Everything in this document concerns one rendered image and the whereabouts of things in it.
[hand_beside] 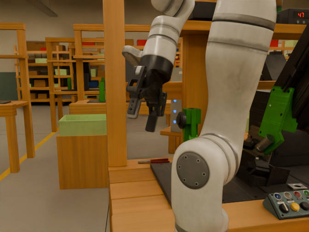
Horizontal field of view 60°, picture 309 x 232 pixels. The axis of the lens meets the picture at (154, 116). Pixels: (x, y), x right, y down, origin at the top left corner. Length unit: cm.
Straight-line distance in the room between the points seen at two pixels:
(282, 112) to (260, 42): 71
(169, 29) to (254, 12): 25
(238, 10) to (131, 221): 64
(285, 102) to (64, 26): 1060
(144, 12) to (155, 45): 1061
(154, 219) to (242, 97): 52
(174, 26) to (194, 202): 38
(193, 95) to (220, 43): 92
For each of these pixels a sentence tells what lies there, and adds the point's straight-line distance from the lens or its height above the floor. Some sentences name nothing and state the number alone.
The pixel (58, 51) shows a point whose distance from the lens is 1057.
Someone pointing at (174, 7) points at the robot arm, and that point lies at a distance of 67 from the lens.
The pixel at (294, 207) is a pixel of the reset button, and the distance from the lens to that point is 94.
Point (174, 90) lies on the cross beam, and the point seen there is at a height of 123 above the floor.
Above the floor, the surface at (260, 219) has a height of 90.
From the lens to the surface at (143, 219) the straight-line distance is 85.
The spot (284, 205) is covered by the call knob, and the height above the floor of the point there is 94.
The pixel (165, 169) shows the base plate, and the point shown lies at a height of 90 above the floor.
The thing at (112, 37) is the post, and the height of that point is 148.
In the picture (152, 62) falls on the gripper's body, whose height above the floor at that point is 135.
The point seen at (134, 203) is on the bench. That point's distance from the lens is 98.
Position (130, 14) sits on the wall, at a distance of 1116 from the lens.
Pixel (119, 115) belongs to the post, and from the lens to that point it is 125.
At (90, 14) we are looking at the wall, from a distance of 1124.
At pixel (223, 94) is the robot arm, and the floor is 130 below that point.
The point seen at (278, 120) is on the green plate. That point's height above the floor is 115.
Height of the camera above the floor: 134
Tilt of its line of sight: 10 degrees down
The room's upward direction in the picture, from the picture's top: straight up
